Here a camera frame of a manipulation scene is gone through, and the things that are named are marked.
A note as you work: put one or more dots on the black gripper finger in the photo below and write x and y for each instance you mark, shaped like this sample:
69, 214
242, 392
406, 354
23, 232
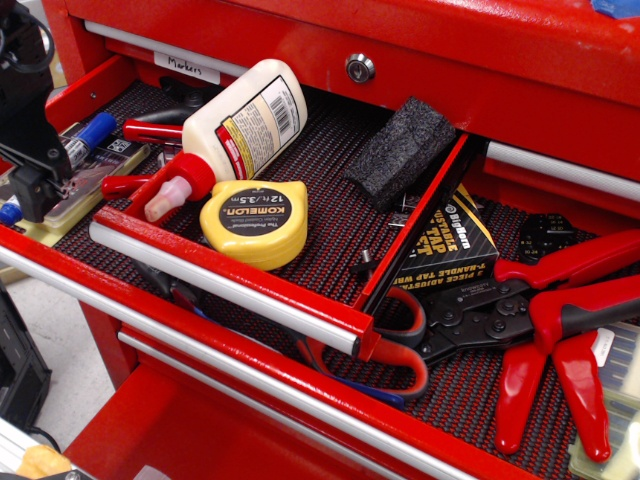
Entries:
38, 190

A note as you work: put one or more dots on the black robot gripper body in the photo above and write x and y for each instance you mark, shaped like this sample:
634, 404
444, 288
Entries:
27, 51

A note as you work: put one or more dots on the blue capped marker pen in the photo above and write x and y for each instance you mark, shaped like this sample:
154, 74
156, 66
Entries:
78, 149

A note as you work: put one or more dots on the small red inner drawer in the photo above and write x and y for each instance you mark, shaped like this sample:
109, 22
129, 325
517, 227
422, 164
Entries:
315, 294

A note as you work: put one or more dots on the large red open drawer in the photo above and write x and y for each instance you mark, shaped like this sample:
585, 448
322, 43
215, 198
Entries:
228, 396

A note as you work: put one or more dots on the silver round drawer lock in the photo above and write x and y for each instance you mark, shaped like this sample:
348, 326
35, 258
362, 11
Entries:
360, 68

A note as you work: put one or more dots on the drill bit set case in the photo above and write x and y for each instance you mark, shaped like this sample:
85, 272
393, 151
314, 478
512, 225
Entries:
113, 156

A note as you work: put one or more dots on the white Markers label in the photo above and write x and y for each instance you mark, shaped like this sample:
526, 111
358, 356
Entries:
187, 67

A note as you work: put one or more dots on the black box on floor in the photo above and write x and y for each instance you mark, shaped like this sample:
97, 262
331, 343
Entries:
25, 377

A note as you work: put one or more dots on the white glue bottle red cap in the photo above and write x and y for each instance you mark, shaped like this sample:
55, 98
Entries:
234, 136

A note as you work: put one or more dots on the yellow Komelon tape measure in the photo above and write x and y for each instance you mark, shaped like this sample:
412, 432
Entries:
260, 223

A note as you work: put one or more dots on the yellow sponge object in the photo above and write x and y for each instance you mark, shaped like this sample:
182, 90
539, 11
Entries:
40, 461

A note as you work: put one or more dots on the red tool chest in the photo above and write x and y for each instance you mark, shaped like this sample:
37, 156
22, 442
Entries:
552, 77

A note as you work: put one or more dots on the small black screw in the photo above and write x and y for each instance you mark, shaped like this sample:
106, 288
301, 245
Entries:
366, 266

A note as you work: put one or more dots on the black foam block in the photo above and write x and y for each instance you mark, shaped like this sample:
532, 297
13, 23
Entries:
393, 159

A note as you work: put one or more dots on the black yellow tap wrench box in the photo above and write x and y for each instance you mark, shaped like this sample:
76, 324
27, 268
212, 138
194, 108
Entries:
455, 248

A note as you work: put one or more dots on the blue tape piece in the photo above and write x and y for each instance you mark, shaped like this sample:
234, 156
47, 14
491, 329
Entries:
617, 9

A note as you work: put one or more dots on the clear plastic bit case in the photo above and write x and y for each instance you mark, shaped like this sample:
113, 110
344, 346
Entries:
616, 351

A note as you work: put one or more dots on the red black handled tool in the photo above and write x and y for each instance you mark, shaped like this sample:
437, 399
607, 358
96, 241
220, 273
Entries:
159, 127

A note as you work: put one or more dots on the red handled crimping tool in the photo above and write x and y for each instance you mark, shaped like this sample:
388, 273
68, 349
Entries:
568, 292

